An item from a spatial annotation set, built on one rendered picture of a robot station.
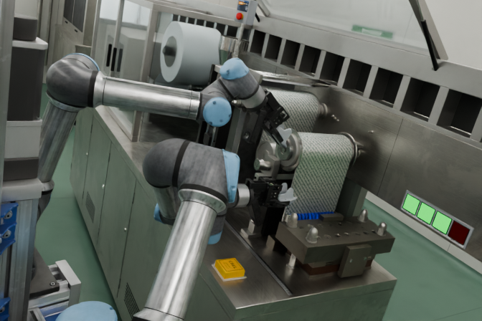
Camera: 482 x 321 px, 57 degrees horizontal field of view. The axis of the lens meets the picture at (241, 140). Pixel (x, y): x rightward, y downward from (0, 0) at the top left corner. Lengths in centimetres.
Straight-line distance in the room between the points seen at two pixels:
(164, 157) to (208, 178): 11
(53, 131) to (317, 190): 89
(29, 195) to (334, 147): 101
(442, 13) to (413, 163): 307
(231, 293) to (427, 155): 76
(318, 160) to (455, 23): 307
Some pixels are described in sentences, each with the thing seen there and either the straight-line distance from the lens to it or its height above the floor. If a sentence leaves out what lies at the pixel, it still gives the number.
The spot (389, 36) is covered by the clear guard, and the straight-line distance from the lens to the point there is 170.
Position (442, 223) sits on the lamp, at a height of 118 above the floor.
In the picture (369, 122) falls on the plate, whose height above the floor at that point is 138.
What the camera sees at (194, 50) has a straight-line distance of 233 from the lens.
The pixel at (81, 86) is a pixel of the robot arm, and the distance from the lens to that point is 117.
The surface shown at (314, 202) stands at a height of 108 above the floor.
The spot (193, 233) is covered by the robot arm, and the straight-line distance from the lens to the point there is 97.
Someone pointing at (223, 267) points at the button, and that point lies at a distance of 139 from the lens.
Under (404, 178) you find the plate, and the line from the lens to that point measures 160.
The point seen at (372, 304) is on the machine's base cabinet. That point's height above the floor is 81.
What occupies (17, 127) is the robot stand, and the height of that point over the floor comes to 137.
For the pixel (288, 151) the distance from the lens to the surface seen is 149.
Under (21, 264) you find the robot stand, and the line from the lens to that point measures 107.
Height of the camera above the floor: 168
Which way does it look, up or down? 16 degrees down
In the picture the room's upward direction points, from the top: 13 degrees clockwise
